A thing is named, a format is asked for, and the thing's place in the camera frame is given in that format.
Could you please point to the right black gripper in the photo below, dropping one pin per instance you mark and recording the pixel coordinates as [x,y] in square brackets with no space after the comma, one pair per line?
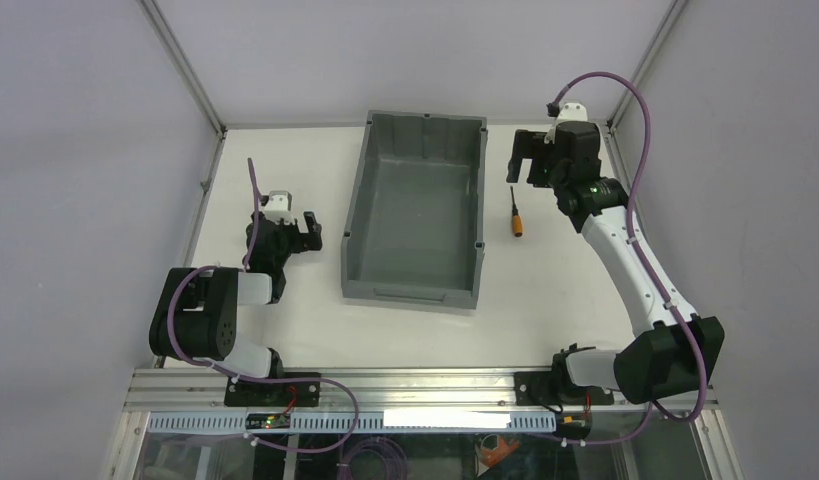
[533,148]

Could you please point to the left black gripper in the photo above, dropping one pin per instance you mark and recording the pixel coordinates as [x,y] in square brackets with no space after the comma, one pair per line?
[300,237]

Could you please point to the orange handled screwdriver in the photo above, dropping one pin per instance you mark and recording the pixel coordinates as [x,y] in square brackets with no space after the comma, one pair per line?
[516,221]

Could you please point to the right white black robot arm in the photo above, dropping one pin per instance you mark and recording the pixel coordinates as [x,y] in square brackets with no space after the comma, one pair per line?
[674,349]

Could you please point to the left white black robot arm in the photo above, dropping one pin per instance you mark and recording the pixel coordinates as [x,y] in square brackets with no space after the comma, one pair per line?
[196,317]

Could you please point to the grey plastic bin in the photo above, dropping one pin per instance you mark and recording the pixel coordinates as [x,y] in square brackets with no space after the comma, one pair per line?
[414,228]

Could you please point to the orange object under table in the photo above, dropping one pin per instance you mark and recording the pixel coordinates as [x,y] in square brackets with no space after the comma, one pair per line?
[491,450]

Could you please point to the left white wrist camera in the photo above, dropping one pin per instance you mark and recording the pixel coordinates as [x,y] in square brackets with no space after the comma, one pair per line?
[276,207]

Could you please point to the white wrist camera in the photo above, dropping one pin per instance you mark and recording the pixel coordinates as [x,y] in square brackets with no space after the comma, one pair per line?
[276,207]
[562,112]

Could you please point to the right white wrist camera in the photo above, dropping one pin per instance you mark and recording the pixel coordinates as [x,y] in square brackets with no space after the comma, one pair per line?
[562,112]

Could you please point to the white slotted cable duct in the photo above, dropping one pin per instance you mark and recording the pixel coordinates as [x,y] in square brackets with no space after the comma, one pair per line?
[388,421]

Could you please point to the aluminium mounting rail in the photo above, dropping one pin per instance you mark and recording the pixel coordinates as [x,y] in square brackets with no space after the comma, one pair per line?
[469,389]

